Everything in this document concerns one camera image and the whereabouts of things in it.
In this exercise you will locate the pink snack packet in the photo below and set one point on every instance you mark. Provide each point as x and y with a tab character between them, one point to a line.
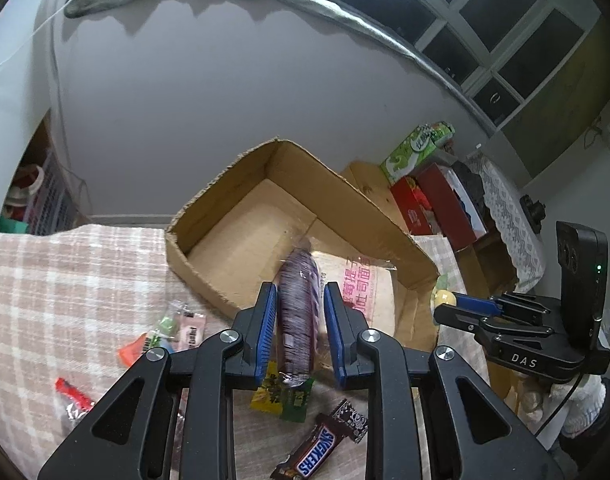
190	332

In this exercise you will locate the dark red box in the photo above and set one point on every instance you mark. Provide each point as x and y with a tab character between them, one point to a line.
450	200

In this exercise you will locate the small black device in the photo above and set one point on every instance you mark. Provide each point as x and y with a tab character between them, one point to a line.
532	210

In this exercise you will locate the white lace cloth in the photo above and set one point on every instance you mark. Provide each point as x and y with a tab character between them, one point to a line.
505	210

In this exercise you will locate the orange snack packet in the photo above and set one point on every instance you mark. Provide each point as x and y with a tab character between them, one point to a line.
135	350

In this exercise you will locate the green tissue pack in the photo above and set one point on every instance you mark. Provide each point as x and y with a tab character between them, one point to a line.
415	152

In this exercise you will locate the red printed box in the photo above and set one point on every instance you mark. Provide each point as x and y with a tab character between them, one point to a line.
410	207

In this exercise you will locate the person's right hand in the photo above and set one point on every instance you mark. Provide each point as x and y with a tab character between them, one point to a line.
587	402

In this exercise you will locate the yellow snack packet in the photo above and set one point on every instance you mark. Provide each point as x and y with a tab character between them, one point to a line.
280	397

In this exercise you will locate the bread packet with pink label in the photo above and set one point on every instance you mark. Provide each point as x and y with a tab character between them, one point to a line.
375	290

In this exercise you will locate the pale yellow round candy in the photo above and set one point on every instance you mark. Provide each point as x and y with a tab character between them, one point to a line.
442	296

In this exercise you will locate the red white container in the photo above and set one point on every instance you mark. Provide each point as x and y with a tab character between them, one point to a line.
22	185

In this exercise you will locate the purple plastic basket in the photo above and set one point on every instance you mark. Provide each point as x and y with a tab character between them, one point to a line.
52	195

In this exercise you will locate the purple snack packet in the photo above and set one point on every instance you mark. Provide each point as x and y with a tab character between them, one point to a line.
297	310

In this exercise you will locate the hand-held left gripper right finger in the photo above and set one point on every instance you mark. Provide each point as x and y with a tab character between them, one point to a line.
335	335

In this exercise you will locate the light green wrapped candy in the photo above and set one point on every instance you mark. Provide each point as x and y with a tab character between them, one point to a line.
167	327

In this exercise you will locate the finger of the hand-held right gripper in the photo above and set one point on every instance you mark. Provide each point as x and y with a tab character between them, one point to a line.
475	301
455	316

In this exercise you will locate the black white patterned packet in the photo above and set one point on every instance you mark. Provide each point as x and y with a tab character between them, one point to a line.
350	420

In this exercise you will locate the checked tablecloth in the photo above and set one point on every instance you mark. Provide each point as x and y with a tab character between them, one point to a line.
60	300

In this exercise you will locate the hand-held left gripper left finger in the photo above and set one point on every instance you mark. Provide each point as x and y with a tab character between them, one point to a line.
267	330

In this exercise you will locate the brown chocolate bar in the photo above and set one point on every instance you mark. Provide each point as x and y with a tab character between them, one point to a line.
310	452

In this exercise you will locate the cardboard box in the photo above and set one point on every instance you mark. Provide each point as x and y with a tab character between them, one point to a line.
235	240

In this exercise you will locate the red snack packet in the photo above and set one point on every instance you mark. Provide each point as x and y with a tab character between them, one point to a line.
72	397

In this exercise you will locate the person's right forearm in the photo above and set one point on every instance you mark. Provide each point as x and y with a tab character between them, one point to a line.
585	452

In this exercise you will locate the white framed window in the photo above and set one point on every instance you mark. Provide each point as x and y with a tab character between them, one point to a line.
485	20

